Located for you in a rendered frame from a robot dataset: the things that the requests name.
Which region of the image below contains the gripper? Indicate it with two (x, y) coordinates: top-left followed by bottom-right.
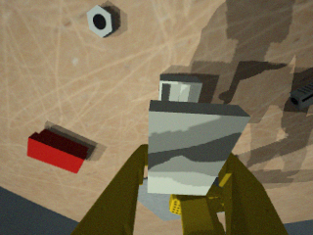
(70, 144), (289, 235)

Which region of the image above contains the grey hex nut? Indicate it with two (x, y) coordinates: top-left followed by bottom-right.
(87, 5), (115, 38)

